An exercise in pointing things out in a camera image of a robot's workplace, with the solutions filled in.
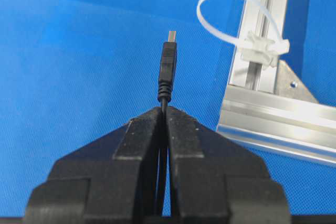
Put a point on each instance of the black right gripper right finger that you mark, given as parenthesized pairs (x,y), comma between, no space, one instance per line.
(214,180)

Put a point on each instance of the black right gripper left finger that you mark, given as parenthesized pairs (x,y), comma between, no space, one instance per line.
(110,180)

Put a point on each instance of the silver aluminium extrusion frame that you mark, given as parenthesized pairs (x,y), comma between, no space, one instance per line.
(273,109)

